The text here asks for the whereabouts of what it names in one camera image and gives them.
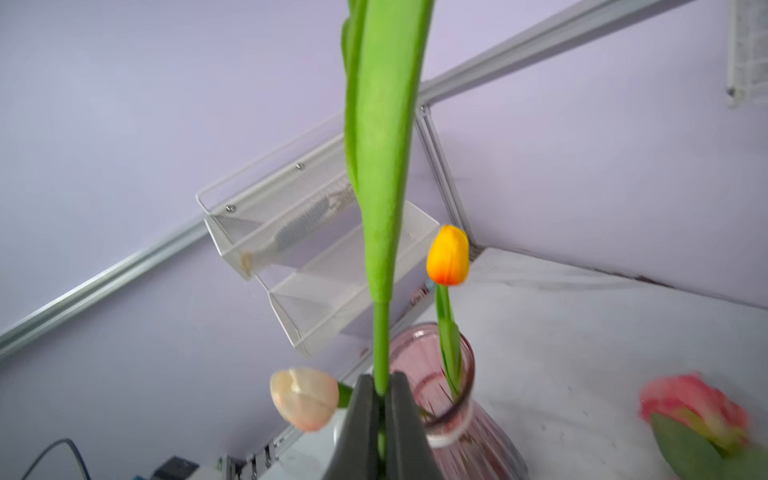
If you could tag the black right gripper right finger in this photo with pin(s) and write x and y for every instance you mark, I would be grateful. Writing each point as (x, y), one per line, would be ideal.
(408, 454)

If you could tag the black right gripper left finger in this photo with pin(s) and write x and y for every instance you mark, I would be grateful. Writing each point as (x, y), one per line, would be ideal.
(356, 453)

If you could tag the pale pink tulip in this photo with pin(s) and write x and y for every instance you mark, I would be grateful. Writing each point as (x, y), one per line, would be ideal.
(308, 398)

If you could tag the orange tulip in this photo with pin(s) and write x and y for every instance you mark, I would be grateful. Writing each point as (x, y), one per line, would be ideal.
(448, 265)

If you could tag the yellow tulip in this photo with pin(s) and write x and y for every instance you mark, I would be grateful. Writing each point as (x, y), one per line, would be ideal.
(383, 45)

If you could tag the wide purple glass vase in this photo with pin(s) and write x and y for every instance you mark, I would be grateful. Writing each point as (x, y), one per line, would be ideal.
(466, 442)

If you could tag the items in mesh shelf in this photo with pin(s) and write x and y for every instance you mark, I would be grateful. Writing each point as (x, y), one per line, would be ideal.
(297, 229)

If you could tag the white mesh two-tier shelf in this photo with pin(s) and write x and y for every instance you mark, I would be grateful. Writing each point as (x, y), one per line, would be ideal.
(312, 252)

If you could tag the white wire wall basket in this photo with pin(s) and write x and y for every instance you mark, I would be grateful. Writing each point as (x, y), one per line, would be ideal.
(747, 53)

